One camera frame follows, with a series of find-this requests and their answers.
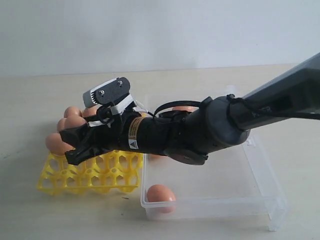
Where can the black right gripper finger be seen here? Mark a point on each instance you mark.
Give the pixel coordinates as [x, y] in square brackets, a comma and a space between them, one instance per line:
[80, 136]
[79, 155]

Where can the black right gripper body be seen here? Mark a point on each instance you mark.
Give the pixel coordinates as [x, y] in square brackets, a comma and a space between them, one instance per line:
[177, 134]

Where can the brown egg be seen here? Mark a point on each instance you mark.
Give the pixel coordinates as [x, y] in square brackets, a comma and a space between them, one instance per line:
[55, 144]
[154, 156]
[72, 111]
[61, 124]
[161, 193]
[185, 108]
[74, 121]
[87, 112]

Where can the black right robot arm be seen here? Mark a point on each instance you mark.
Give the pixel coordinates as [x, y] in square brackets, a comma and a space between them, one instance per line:
[229, 119]

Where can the yellow plastic egg tray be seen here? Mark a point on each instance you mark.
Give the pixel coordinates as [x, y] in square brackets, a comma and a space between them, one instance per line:
[113, 170]

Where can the clear plastic container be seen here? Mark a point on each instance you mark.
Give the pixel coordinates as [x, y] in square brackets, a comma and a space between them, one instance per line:
[237, 181]

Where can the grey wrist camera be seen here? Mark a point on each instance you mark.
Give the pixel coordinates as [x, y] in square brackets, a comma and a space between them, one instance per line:
[111, 91]

